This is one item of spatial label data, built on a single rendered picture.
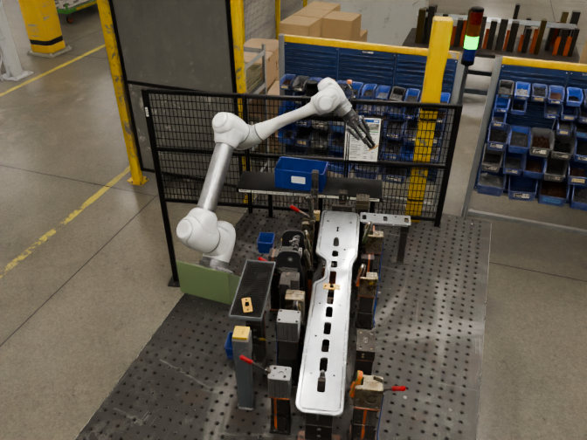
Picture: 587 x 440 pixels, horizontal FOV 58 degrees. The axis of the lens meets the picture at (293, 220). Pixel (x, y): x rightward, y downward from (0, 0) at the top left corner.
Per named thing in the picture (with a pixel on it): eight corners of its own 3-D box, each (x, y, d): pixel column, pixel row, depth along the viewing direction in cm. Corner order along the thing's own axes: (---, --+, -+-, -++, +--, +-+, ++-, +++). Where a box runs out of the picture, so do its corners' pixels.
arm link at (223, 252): (235, 264, 300) (245, 228, 303) (215, 258, 284) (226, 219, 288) (213, 260, 308) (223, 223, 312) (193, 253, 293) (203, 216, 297)
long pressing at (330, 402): (349, 418, 200) (350, 415, 199) (291, 411, 202) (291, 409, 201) (360, 213, 312) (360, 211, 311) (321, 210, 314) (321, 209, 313)
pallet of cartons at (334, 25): (338, 114, 668) (342, 30, 608) (279, 106, 693) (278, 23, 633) (364, 83, 760) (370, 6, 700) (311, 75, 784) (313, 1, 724)
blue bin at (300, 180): (322, 193, 323) (323, 174, 315) (273, 187, 328) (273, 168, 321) (327, 179, 336) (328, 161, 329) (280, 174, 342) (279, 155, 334)
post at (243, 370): (253, 411, 235) (248, 343, 210) (237, 409, 236) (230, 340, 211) (256, 396, 242) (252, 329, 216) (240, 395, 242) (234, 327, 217)
